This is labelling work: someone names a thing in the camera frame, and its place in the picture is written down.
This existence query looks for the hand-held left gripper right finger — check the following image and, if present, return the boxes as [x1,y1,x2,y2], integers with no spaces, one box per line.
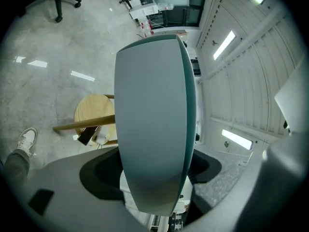
[184,129,309,232]

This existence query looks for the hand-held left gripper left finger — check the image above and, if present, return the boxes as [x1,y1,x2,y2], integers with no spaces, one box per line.
[23,145,152,232]

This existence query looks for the round wooden table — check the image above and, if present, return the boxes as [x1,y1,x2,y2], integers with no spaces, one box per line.
[52,93,119,147]

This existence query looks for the person's grey trouser leg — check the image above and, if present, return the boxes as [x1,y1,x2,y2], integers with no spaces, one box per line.
[1,148,31,186]

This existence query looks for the black smartphone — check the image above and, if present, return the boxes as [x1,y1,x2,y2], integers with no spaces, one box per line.
[77,126,100,146]

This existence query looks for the white sneaker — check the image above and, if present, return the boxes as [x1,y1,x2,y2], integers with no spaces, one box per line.
[16,127,38,157]

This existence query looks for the small white box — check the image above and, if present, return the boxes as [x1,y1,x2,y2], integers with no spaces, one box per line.
[93,127,114,145]

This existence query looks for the grey flat panel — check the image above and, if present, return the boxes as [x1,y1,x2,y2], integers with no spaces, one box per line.
[273,56,309,135]

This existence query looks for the cluster of clear water bottles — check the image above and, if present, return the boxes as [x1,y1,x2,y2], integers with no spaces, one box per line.
[138,20,155,37]

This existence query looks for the white equipment cart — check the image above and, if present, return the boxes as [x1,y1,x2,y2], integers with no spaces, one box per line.
[128,1,175,20]

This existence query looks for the dark glass cabinet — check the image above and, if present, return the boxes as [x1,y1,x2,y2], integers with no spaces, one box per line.
[154,0,208,29]

